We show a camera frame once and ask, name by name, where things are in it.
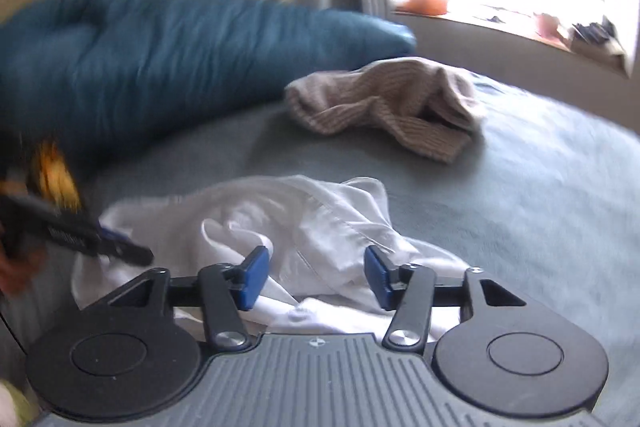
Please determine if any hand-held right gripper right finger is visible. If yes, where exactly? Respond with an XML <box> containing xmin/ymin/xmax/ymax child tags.
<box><xmin>363</xmin><ymin>245</ymin><xmax>532</xmax><ymax>354</ymax></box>

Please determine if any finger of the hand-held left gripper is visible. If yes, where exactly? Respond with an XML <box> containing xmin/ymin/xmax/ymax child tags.
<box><xmin>94</xmin><ymin>226</ymin><xmax>154</xmax><ymax>267</ymax></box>

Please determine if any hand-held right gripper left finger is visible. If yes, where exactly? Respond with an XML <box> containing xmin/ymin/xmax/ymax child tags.
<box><xmin>87</xmin><ymin>245</ymin><xmax>271</xmax><ymax>354</ymax></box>

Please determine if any white button shirt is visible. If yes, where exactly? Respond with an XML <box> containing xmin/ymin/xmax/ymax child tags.
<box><xmin>71</xmin><ymin>174</ymin><xmax>472</xmax><ymax>344</ymax></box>

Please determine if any person's left hand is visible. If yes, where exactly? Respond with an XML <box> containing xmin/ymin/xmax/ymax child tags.
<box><xmin>0</xmin><ymin>252</ymin><xmax>47</xmax><ymax>297</ymax></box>

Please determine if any beige checked sweater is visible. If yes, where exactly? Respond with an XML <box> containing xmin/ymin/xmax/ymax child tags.
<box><xmin>284</xmin><ymin>57</ymin><xmax>489</xmax><ymax>166</ymax></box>

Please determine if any blue pillow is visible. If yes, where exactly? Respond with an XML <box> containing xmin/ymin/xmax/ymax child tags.
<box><xmin>0</xmin><ymin>0</ymin><xmax>419</xmax><ymax>180</ymax></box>

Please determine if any orange bag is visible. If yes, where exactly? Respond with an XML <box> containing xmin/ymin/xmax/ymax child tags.
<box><xmin>399</xmin><ymin>0</ymin><xmax>449</xmax><ymax>16</ymax></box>

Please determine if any pink pot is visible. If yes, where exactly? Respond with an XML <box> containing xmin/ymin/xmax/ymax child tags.
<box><xmin>534</xmin><ymin>12</ymin><xmax>572</xmax><ymax>42</ymax></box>

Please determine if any box of dark things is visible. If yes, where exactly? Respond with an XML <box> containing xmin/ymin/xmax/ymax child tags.
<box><xmin>570</xmin><ymin>19</ymin><xmax>627</xmax><ymax>58</ymax></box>

